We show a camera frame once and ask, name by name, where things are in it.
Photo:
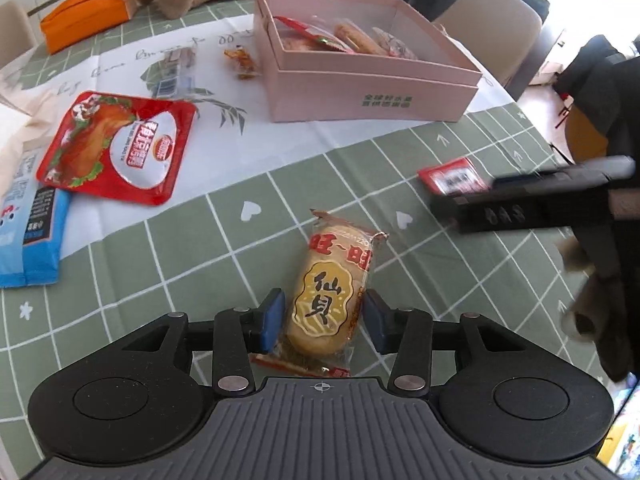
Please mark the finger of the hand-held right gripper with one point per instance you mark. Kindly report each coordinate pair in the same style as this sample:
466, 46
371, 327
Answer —
560, 174

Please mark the blue snack packet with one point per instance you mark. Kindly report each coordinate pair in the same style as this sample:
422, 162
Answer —
35, 240

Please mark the pink cardboard box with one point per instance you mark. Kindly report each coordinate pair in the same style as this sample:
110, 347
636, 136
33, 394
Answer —
350, 90

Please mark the small red snack packet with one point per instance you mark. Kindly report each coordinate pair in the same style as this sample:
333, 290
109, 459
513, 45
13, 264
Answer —
450, 177

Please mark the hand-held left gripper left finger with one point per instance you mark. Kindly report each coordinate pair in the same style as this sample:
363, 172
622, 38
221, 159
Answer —
272, 322

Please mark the black jacket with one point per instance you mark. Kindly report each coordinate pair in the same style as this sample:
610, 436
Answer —
600, 90

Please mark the patterned clear snack packet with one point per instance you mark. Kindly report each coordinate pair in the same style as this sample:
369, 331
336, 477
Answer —
397, 46

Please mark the red chicken leg packet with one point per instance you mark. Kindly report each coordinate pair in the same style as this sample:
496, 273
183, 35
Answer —
100, 150

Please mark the clear wafer packet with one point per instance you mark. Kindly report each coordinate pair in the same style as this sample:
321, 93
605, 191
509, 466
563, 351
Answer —
175, 72

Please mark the person's right hand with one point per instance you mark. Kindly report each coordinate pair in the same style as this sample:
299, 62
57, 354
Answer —
587, 310

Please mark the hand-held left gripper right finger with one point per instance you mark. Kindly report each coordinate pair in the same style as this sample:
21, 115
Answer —
376, 322

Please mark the green checked tablecloth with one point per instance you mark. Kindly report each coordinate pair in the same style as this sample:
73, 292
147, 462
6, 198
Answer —
165, 240

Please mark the small orange snack packet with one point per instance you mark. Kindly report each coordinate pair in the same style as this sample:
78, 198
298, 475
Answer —
241, 60

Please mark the yellow rice cracker packet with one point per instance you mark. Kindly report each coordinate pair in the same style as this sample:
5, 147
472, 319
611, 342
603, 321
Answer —
356, 39
325, 300

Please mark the orange tissue pouch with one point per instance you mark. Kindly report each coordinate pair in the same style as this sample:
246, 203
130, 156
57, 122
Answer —
80, 17

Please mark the orange chair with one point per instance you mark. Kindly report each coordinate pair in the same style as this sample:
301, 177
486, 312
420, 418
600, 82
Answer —
585, 135

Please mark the beige chair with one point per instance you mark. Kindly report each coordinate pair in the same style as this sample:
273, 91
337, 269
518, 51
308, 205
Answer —
495, 30
12, 30

